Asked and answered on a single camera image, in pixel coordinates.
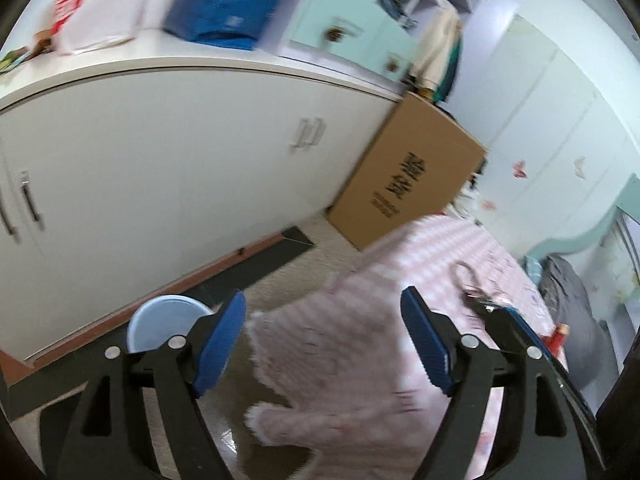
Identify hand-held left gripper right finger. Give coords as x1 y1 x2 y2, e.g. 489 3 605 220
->
401 286 608 480

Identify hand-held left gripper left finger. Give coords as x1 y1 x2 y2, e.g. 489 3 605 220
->
60 288 247 480

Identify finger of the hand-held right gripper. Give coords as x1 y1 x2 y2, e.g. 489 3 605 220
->
482 305 553 361

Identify red bottle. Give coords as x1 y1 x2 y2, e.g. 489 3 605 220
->
547 324 572 357

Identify blue trash bin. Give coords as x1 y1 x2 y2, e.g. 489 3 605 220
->
126 296 213 356

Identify grey duvet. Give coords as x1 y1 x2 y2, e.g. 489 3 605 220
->
542 255 608 391

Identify checked pillow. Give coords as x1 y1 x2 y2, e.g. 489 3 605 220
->
522 255 544 287

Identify round table pink checked tablecloth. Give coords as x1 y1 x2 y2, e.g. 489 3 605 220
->
245 215 571 480

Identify small white plastic bag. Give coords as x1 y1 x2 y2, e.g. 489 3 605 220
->
457 185 482 216

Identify large cardboard box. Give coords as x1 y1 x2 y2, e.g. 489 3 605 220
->
327 91 490 251

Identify white low cabinet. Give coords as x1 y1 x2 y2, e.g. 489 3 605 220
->
0 55 406 366

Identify white panelled wardrobe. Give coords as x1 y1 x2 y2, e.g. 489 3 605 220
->
445 5 640 256

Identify green hanging jacket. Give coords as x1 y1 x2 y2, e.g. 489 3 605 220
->
440 45 464 102

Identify cream hanging jacket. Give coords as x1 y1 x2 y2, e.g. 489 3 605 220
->
415 7 461 91

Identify mint green drawer unit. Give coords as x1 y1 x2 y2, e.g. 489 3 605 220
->
287 0 426 83

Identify blue folded jeans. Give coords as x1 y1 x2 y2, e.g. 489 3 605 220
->
380 0 418 27

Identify small brown item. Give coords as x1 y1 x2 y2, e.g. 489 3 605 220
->
32 30 57 59

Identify small green item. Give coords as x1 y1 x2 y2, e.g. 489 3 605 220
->
0 49 31 74

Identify white plastic bag red print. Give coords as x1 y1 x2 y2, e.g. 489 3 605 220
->
50 0 146 56

